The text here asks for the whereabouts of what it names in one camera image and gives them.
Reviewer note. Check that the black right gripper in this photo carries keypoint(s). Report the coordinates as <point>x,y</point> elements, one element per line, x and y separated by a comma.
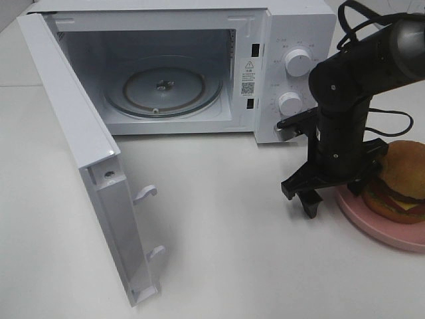
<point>334,157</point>

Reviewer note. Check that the toy hamburger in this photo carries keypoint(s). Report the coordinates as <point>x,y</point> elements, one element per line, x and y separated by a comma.
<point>397,192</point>

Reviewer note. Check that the pink round plate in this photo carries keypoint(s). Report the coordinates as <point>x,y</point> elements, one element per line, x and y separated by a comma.
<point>407,237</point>

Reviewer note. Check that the white microwave oven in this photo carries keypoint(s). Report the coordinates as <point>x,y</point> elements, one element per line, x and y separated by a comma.
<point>247,40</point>

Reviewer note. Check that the white microwave door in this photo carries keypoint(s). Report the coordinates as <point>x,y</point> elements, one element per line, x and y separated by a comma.
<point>97,157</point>

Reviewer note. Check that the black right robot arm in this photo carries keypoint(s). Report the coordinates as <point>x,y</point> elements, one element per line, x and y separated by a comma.
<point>343,87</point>

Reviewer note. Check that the white lower microwave knob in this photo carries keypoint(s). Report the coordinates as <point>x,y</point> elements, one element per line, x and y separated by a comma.
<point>290,104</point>

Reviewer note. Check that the white microwave knob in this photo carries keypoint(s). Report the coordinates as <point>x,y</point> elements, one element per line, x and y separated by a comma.
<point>298,62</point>
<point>290,104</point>

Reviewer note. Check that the white upper microwave knob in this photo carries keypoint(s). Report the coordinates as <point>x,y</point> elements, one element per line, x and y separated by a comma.
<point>298,62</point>

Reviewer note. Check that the glass microwave turntable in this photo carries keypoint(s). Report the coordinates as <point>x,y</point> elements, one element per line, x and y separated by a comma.
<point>163,86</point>

